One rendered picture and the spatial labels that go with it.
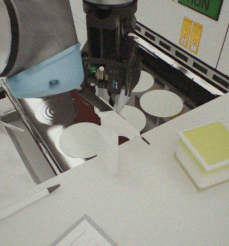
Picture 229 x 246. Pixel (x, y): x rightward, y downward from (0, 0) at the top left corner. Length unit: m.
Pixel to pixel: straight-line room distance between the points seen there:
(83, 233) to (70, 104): 0.35
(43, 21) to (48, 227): 0.27
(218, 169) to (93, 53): 0.23
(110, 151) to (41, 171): 0.28
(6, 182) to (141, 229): 0.28
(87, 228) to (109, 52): 0.23
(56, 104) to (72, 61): 0.42
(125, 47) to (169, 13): 0.35
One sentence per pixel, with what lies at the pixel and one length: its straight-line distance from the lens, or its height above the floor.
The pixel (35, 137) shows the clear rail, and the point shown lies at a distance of 0.61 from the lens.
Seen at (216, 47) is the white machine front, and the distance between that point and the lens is 0.67.
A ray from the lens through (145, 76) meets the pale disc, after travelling 0.77.
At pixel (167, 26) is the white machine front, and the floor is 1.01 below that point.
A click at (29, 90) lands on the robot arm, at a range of 0.27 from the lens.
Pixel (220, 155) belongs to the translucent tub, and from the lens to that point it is 0.41.
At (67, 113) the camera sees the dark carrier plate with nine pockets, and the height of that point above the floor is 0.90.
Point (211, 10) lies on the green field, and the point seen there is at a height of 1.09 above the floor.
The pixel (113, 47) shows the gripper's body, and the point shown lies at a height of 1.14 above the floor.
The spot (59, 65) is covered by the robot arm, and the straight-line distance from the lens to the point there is 0.26.
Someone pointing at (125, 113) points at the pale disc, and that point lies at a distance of 0.65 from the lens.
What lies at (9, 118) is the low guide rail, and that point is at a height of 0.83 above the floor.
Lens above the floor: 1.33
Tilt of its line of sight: 44 degrees down
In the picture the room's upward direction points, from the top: straight up
